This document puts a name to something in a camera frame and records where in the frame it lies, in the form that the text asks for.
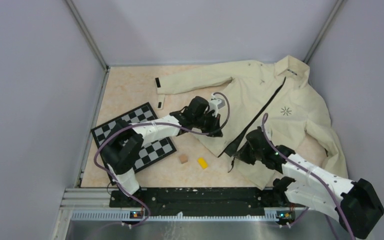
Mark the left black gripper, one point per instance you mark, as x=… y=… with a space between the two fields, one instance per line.
x=215 y=122

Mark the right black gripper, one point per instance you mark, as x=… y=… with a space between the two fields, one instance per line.
x=242 y=154

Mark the cream zip-up jacket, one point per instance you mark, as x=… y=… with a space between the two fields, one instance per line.
x=254 y=88

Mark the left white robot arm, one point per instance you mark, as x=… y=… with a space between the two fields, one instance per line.
x=121 y=148

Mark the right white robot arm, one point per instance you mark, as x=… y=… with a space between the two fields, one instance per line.
x=355 y=205

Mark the yellow rectangular block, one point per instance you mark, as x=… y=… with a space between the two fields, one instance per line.
x=203 y=164

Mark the small wooden letter cube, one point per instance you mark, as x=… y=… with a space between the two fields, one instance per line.
x=183 y=158

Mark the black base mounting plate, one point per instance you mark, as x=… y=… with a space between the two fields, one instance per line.
x=203 y=201

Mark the black white checkerboard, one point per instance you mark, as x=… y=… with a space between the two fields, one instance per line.
x=150 y=153

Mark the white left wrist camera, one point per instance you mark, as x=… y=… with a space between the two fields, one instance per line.
x=215 y=104

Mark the grey slotted cable duct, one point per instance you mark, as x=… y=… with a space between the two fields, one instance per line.
x=127 y=216

